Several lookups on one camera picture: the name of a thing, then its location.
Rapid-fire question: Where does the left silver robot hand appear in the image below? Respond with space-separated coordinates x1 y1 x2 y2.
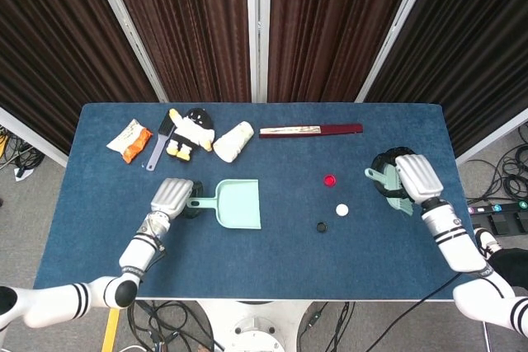
150 177 204 221

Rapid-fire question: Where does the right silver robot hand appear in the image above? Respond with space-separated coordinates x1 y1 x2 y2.
370 146 445 207

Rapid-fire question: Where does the mint green hand brush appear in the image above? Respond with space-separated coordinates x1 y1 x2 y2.
364 167 416 217

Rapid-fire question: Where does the mint green dustpan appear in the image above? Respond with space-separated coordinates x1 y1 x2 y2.
186 179 262 231

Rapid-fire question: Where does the black and white plush toy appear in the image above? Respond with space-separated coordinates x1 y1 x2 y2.
166 107 216 160

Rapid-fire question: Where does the white and orange snack packet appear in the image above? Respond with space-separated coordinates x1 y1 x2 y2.
106 119 153 164

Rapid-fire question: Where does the stack of white paper cups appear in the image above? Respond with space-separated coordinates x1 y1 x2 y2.
212 120 254 163

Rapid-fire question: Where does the white and black sneaker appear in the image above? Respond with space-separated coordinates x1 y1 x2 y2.
474 228 502 262

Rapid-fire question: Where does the black foot pedal set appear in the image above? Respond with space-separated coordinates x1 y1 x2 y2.
471 212 528 237

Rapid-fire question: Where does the blue fabric table cover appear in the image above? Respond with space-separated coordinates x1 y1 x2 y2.
32 102 486 302

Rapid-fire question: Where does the dark red folding fan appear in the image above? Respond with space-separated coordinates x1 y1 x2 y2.
258 123 365 139

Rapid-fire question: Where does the black trouser leg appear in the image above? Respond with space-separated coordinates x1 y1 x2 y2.
488 246 528 281

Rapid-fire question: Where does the brown pleated partition screen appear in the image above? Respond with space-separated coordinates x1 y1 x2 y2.
86 0 260 104
258 0 438 104
0 0 160 167
356 0 528 166

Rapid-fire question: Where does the black floor cable bundle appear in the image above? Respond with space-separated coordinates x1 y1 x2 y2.
127 300 219 352
296 300 360 352
0 124 46 176
465 120 528 204

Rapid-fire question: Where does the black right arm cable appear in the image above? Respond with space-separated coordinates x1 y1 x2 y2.
365 272 464 352

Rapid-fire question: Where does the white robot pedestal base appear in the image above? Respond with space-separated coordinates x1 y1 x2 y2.
197 300 314 352

